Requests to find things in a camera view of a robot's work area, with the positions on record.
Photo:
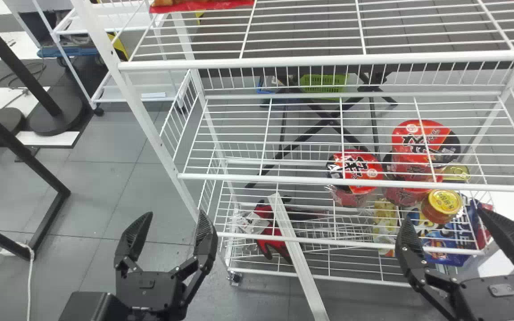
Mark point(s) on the yellow can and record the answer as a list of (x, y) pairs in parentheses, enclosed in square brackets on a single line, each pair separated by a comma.
[(442, 205)]

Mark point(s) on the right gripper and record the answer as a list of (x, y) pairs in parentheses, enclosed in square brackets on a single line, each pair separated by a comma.
[(498, 303)]

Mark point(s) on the blue snack packet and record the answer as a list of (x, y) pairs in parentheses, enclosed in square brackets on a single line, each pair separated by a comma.
[(449, 249)]

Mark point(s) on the red noodle cup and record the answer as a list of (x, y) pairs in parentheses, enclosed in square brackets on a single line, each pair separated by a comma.
[(417, 142), (355, 171)]

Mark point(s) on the black post with round foot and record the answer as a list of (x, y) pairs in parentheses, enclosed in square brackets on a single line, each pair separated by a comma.
[(56, 113)]

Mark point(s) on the green can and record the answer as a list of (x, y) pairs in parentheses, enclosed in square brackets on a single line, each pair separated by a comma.
[(457, 174)]

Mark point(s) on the yellow snack packet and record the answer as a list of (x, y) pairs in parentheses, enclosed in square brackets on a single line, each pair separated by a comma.
[(385, 218)]

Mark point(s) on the red snack packet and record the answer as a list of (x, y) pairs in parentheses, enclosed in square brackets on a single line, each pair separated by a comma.
[(268, 240), (194, 6)]

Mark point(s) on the blue basket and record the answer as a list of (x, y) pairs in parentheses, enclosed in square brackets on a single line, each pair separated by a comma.
[(263, 89)]

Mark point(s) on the black side table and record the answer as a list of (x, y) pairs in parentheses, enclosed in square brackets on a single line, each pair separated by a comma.
[(324, 118)]

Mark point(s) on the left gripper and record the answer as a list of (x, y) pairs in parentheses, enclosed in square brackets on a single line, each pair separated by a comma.
[(150, 290)]

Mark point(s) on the green basket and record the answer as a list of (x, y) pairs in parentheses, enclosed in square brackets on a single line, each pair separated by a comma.
[(321, 82)]

